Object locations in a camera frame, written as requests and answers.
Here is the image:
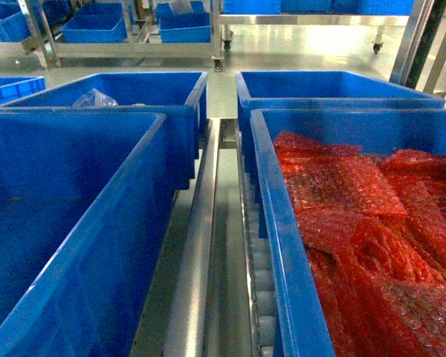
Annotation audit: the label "blue bin with red wrap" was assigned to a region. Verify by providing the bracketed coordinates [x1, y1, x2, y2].
[251, 109, 446, 356]

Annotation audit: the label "blue bin on far rack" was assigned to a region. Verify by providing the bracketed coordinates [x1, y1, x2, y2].
[62, 3, 127, 43]

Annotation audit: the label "blue bin with plastic bag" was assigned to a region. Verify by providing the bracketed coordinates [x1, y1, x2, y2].
[0, 71, 208, 190]

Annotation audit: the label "empty blue bin rear right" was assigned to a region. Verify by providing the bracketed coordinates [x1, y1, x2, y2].
[236, 71, 445, 177]

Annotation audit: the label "clear plastic bag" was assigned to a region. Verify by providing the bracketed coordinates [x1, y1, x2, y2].
[72, 88, 118, 108]

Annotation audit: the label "steel cart with bins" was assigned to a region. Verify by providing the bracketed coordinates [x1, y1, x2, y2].
[0, 1, 228, 72]

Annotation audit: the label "steel shelf rack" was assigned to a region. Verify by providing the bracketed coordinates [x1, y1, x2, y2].
[131, 1, 446, 356]

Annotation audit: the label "blue bin with clear bag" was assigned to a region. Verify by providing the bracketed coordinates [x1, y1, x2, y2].
[155, 1, 211, 43]

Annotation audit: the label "red bubble wrap bags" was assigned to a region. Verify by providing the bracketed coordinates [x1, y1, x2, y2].
[274, 132, 446, 356]

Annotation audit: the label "large empty blue bin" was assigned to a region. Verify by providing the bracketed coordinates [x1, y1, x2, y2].
[0, 113, 175, 356]

